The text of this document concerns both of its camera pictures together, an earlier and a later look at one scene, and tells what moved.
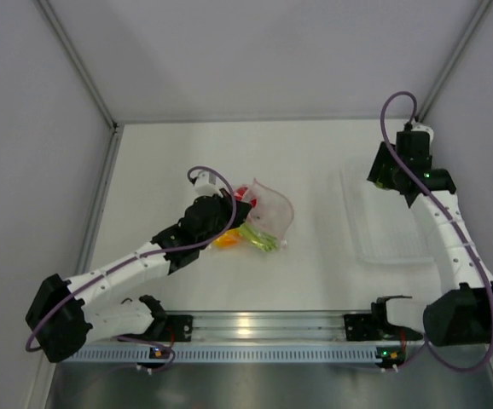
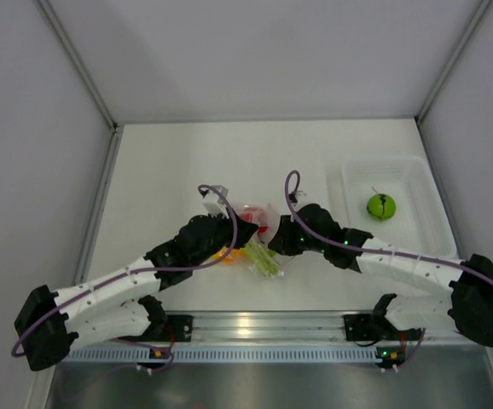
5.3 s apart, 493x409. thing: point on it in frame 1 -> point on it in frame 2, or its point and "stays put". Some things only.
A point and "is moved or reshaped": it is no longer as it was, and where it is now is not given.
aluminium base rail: (267, 325) stays put
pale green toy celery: (258, 239) is moved or reshaped
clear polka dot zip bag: (269, 222) is moved or reshaped
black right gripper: (383, 159) -> (282, 243)
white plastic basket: (379, 227) stays put
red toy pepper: (240, 191) -> (256, 216)
